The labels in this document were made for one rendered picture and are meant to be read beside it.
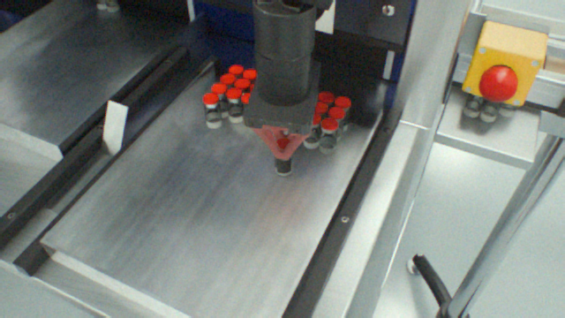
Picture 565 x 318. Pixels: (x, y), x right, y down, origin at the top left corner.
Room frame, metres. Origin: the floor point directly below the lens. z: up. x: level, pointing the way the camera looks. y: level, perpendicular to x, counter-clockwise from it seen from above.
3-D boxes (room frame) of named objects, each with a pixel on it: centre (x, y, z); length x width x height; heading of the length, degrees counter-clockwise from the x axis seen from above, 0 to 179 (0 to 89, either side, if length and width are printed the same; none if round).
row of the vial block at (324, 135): (0.46, 0.01, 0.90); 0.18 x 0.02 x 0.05; 64
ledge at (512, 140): (0.50, -0.29, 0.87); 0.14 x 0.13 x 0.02; 155
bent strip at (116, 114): (0.39, 0.24, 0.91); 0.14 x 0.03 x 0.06; 154
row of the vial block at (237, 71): (0.50, -0.01, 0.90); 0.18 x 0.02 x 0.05; 64
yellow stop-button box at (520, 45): (0.47, -0.26, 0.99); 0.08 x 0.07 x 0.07; 155
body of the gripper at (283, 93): (0.39, 0.00, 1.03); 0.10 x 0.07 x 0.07; 169
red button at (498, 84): (0.42, -0.24, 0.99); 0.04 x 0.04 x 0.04; 65
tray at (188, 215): (0.36, 0.06, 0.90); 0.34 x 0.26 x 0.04; 154
